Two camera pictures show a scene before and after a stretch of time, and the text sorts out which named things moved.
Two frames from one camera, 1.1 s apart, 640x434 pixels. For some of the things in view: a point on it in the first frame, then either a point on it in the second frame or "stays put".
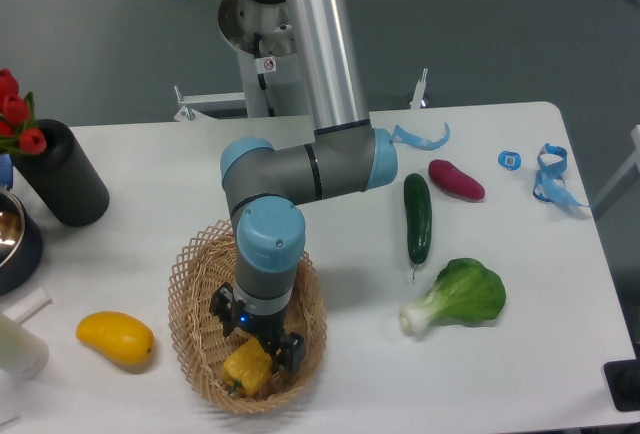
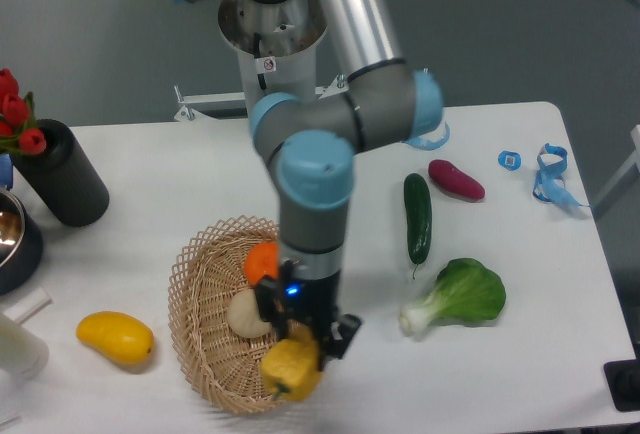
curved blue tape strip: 402,136 stays put
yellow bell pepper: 247,368 to 290,365
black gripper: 286,350 to 312,301
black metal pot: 21,244 stays put
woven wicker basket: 199,271 stays put
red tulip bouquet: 17,118 stays put
